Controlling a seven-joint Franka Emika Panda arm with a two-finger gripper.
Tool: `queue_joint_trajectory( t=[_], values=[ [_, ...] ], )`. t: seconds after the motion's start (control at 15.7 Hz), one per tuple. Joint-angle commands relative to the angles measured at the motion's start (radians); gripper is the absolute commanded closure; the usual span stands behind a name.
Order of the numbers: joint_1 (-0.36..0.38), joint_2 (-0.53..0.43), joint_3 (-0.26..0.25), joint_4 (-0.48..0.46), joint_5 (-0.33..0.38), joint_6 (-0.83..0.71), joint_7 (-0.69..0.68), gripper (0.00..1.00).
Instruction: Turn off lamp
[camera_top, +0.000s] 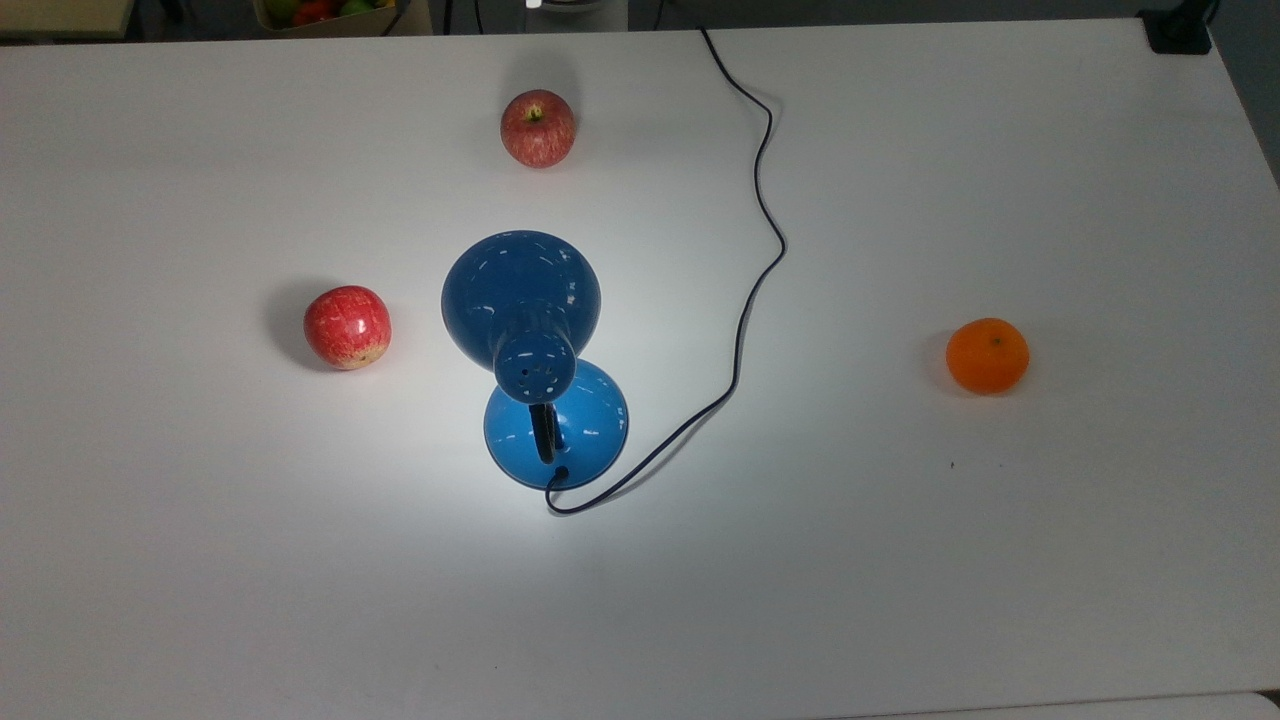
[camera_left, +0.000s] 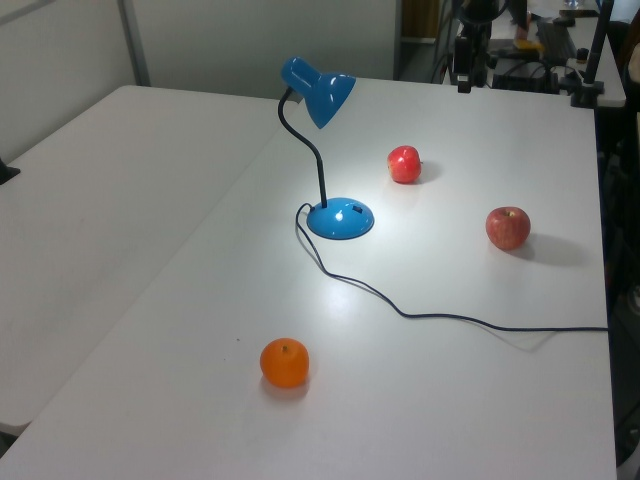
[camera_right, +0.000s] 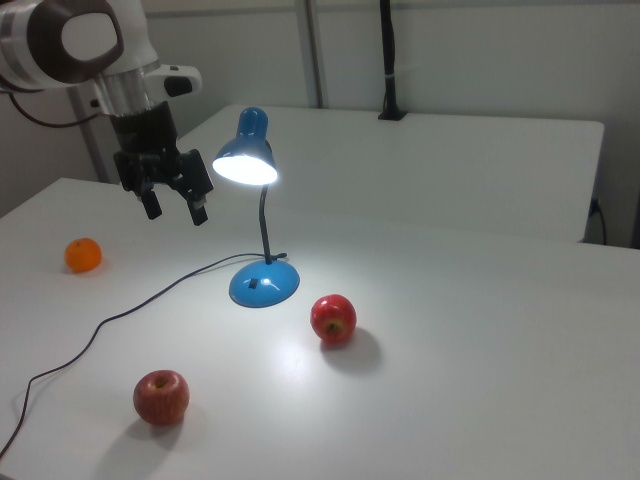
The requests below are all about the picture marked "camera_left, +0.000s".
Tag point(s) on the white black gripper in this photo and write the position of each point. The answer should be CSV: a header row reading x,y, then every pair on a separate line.
x,y
462,55

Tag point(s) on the blue gooseneck desk lamp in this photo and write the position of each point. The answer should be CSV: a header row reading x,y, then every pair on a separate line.
x,y
340,220

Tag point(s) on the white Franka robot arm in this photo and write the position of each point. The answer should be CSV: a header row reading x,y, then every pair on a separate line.
x,y
477,15

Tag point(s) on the black equipment box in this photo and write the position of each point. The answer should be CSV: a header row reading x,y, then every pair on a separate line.
x,y
522,77

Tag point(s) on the yellow object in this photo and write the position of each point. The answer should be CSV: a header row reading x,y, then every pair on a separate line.
x,y
529,45

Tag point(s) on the bright red apple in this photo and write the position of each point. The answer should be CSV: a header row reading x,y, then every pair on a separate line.
x,y
404,164

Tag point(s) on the black keyboard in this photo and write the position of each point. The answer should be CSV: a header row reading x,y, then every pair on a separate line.
x,y
555,37

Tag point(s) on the black pole with table clamp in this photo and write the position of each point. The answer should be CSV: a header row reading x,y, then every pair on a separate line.
x,y
595,55

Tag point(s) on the white background desk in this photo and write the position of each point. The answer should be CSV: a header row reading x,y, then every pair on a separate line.
x,y
612,75

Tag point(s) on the dull striped red apple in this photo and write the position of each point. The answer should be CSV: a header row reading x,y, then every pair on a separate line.
x,y
507,228

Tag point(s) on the orange fruit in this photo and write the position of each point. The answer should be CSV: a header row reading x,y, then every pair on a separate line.
x,y
284,362

